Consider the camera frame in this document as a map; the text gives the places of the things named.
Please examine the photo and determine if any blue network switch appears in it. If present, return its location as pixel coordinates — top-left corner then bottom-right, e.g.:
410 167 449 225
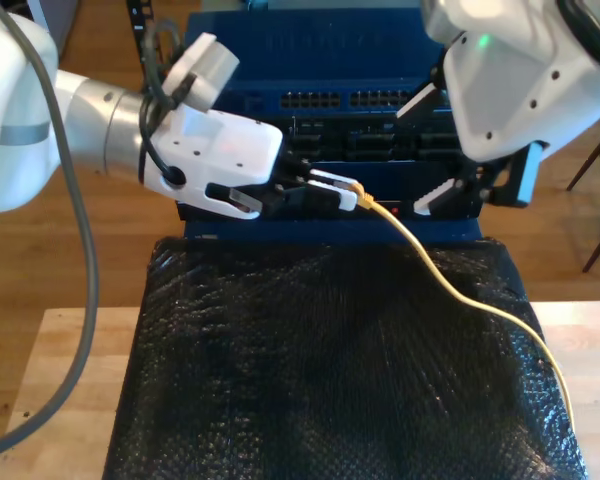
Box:
182 9 454 115

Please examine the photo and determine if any black perforated rack post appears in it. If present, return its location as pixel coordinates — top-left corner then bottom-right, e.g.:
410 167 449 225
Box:
125 0 156 56

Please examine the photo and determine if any dark metal stool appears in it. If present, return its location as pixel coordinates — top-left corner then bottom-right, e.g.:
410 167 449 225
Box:
567 117 600 274

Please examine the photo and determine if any thick grey cable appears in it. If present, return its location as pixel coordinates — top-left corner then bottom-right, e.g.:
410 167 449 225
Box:
0 0 100 464

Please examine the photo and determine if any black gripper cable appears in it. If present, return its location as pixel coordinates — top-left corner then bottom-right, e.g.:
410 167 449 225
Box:
138 97 187 190
557 0 600 77

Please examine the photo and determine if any yellow network cable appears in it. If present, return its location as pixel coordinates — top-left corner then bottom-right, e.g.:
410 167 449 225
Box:
349 182 577 436

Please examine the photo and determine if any grey cabinet panel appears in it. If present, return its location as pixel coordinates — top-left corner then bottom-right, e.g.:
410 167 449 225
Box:
27 0 80 55

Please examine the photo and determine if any black camera cable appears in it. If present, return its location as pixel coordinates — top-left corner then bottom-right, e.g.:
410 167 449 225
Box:
147 19 191 109

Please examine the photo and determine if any dark blue rack unit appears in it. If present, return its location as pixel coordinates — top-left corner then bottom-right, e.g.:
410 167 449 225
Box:
176 159 484 246

